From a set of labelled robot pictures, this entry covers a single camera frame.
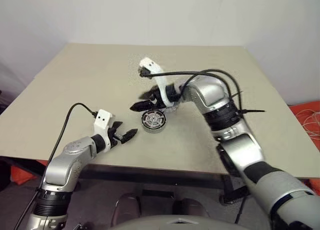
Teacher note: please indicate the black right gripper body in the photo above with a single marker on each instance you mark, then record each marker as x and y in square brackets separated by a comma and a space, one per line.
[158, 99]

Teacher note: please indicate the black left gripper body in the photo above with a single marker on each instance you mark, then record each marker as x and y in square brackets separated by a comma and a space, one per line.
[115, 138]

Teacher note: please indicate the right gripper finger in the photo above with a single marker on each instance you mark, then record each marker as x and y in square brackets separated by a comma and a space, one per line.
[147, 94]
[141, 106]

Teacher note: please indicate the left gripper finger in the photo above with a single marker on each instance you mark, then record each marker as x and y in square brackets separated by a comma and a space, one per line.
[117, 124]
[130, 134]

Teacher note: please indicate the black round rotor wheel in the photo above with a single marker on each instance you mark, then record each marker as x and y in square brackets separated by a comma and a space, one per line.
[153, 119]

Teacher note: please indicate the round grey metal disc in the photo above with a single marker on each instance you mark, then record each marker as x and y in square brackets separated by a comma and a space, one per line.
[152, 131]

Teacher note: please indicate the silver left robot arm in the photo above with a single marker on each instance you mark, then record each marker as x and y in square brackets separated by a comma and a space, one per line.
[65, 165]

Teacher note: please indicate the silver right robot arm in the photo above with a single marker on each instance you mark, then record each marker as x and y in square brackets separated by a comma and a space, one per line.
[207, 92]

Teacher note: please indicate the black rectangular block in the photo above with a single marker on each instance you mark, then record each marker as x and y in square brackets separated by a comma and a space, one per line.
[157, 193]

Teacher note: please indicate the black zip tie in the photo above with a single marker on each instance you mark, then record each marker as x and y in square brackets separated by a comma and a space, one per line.
[255, 111]

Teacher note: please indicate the grey robot torso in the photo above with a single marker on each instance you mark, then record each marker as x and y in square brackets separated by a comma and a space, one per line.
[180, 225]

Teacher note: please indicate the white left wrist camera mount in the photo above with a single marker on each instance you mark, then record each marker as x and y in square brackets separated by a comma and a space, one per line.
[102, 118]

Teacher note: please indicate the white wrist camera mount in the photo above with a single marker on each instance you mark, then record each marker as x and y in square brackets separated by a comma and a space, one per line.
[150, 63]
[102, 118]

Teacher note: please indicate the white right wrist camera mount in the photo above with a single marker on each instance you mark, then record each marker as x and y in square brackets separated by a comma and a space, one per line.
[150, 63]

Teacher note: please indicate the black table frame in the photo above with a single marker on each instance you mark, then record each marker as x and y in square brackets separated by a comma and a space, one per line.
[150, 176]

